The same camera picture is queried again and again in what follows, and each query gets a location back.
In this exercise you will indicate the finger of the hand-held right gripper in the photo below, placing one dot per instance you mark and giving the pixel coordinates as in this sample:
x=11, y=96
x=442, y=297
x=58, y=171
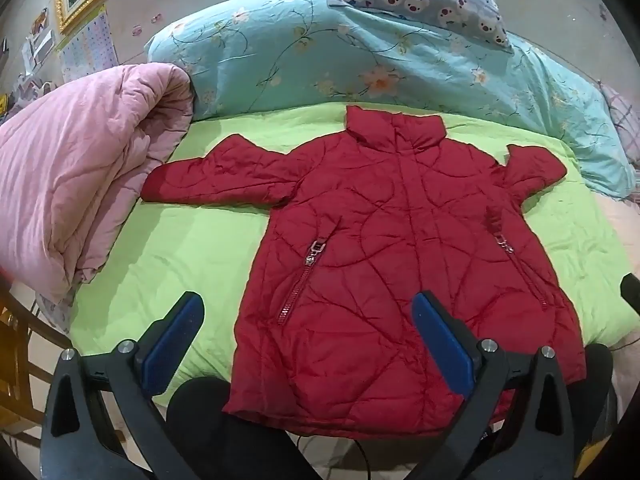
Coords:
x=631, y=295

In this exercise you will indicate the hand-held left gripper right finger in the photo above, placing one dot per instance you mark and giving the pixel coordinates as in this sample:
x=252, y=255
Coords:
x=445, y=347

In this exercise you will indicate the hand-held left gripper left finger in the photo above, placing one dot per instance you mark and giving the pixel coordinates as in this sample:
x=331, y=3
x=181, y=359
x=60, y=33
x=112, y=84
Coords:
x=170, y=345

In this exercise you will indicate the red quilted jacket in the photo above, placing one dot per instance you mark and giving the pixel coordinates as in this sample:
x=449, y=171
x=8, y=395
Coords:
x=390, y=240

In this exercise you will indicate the pale pink bed sheet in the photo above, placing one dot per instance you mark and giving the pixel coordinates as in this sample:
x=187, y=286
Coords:
x=620, y=240

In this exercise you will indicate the person's right leg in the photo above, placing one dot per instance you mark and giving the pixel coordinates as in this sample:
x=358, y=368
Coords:
x=597, y=390

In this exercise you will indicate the person's leg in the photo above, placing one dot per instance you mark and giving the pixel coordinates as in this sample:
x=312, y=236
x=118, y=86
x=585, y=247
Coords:
x=240, y=440
x=597, y=390

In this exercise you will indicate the green bed blanket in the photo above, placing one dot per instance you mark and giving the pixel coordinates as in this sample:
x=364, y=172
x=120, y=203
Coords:
x=175, y=240

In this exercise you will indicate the person's left leg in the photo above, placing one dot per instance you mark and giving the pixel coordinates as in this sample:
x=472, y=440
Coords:
x=240, y=440

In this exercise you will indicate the wooden chair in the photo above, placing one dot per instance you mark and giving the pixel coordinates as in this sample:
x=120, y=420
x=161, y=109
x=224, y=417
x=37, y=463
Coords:
x=20, y=355

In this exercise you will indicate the plaid pillow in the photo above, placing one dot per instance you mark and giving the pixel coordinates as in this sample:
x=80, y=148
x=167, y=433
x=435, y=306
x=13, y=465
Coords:
x=625, y=115

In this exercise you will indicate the pink quilt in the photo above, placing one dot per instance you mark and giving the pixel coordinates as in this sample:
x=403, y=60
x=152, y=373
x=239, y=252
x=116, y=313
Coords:
x=65, y=175

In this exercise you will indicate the blue floral quilt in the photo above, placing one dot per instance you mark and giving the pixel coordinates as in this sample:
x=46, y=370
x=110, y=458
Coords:
x=320, y=45

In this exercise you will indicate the wall calendar poster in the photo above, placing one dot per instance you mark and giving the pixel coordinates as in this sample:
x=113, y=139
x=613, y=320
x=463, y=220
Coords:
x=87, y=47

